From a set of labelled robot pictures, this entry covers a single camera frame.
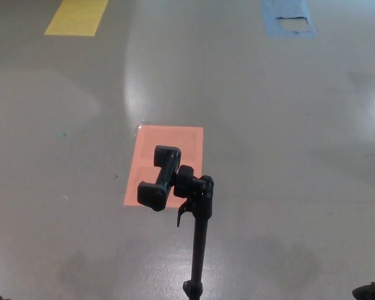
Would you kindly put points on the blue torn floor marking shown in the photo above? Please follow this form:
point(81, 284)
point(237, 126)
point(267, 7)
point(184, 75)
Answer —
point(275, 18)

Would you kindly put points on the orange floor marking rectangle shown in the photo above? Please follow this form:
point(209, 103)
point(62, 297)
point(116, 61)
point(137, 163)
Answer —
point(187, 147)

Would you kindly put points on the black phone stand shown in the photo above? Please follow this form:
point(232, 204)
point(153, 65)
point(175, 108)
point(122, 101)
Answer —
point(200, 225)

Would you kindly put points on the yellow floor marking rectangle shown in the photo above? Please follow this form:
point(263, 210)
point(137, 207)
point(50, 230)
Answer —
point(76, 17)

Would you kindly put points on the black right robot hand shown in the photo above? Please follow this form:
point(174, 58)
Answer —
point(372, 291)

